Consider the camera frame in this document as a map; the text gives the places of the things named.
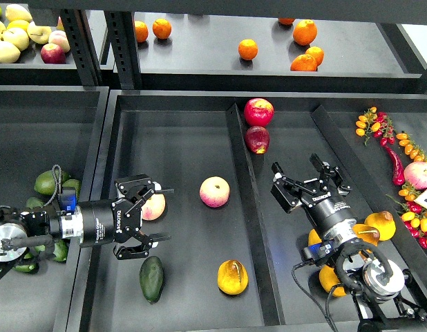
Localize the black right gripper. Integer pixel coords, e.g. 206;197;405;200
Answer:
271;154;357;241

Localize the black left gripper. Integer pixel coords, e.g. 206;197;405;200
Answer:
77;174;174;260

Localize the dark green avocado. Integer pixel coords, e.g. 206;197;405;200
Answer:
139;256;164;304

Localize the yellow orange pear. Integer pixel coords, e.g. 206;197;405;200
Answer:
217;259;249;295

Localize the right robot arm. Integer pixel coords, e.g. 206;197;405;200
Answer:
271;154;427;331

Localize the green avocado upper right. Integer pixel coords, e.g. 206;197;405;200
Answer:
62;178;82;199

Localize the yellow pear with stem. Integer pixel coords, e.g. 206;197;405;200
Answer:
352;223;380;246

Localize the yellow pear far right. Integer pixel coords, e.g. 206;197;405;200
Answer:
364;211;396;241

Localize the green avocado top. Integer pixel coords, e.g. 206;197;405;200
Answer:
34;170;71;196

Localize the pink apple left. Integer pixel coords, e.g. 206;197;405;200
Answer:
142;194;166;221

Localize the pink apple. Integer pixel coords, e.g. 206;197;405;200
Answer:
142;194;166;221
199;176;230;208
404;161;427;190

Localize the dark red apple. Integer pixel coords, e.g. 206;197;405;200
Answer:
245;126;270;154

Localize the red chili pepper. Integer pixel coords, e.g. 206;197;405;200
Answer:
383;146;406;185

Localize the pink apple centre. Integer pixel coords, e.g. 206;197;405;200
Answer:
199;176;230;208

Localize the bright red apple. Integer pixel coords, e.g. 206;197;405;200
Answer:
244;98;274;127

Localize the cherry tomato bunch upper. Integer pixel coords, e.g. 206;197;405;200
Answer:
355;107;395;146

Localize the cherry tomato bunch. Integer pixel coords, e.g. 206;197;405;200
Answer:
355;107;395;146
395;131;427;249

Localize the black centre tray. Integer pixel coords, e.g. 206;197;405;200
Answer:
75;91;427;331

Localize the black tray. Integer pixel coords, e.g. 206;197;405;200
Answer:
75;91;427;331
0;86;108;331

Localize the pink apple right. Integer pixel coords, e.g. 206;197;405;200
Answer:
404;161;427;190

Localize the cherry tomato bunch lower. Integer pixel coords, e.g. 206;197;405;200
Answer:
395;131;427;249

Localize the orange on shelf front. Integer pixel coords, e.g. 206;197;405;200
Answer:
290;54;318;71

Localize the black left tray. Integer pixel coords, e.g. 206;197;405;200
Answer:
0;86;108;331

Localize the large orange on shelf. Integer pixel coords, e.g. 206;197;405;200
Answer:
292;19;318;46

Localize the black upper shelf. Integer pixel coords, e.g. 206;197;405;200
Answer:
108;14;427;93

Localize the red apple on shelf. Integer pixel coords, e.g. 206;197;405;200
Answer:
40;43;66;64

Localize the pale yellow apple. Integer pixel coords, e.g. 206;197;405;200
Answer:
2;28;30;51

